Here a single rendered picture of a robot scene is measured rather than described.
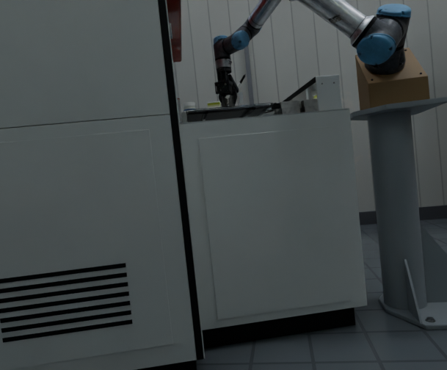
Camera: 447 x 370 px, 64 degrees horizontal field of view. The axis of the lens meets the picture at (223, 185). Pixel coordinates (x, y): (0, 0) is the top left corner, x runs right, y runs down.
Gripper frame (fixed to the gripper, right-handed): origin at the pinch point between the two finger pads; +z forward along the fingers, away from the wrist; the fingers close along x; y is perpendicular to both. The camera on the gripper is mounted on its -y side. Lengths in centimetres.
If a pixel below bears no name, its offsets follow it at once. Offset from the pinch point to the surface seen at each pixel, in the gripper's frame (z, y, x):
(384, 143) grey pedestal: 24, 10, 66
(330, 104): 7, 21, 48
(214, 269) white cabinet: 62, 50, 6
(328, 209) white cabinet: 46, 30, 44
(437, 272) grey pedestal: 78, 1, 82
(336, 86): 0, 19, 51
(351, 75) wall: -49, -200, 55
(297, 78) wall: -54, -190, 7
